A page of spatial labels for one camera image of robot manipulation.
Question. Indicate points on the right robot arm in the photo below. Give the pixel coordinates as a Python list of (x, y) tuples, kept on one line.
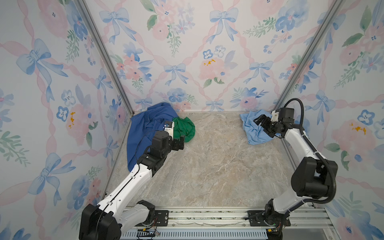
[(313, 181)]

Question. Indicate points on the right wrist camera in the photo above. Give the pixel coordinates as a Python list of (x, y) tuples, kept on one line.
[(275, 115)]

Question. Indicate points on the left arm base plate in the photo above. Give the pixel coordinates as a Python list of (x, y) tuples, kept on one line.
[(159, 218)]

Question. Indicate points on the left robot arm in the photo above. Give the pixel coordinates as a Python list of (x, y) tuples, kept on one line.
[(108, 220)]

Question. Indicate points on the left aluminium corner post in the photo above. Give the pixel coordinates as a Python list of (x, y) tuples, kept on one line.
[(90, 23)]

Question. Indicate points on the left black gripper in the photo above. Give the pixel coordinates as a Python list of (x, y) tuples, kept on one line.
[(175, 142)]

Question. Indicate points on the aluminium corner post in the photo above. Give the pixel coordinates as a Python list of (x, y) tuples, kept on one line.
[(90, 23), (320, 33)]

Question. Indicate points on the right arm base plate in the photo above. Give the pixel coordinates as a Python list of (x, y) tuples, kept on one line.
[(260, 219)]

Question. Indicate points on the green cloth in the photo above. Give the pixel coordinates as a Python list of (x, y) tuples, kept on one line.
[(184, 128)]

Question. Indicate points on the dark blue cloth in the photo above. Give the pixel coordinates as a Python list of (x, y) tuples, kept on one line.
[(143, 129)]

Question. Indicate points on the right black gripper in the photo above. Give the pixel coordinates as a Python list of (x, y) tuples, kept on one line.
[(266, 120)]

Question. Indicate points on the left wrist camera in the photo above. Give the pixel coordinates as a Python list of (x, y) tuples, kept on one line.
[(169, 128)]

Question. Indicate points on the light blue cloth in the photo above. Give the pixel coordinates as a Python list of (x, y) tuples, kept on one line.
[(255, 134)]

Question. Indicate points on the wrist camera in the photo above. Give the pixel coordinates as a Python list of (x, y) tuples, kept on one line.
[(275, 115), (169, 128)]

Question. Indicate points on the right aluminium corner post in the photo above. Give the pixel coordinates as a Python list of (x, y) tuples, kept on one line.
[(320, 33)]

